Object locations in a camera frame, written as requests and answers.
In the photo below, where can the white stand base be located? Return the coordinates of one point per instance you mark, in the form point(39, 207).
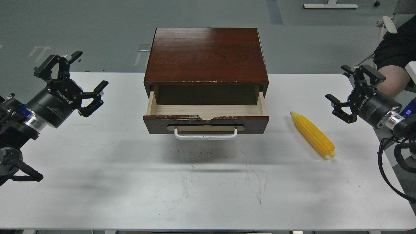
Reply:
point(330, 4)

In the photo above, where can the yellow plastic corn cob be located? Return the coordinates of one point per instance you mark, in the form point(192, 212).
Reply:
point(319, 141)

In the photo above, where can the dark wooden drawer cabinet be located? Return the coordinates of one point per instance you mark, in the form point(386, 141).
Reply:
point(206, 55)

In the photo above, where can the seated person in black shorts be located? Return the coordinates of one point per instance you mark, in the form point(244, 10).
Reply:
point(392, 55)

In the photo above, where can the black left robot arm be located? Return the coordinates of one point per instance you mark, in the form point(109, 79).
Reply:
point(18, 125)

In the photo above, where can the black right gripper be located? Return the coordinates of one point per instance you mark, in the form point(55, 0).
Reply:
point(367, 102)

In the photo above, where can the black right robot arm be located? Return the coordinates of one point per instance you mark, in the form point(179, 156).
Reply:
point(400, 126)

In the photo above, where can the wooden drawer with white handle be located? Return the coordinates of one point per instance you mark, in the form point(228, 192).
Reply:
point(210, 121)

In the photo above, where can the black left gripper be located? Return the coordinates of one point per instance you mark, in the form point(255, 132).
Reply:
point(55, 103)

